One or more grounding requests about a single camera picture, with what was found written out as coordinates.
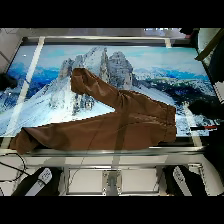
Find black cable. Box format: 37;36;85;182
0;151;30;184

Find brown pants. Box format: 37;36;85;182
9;67;178;155

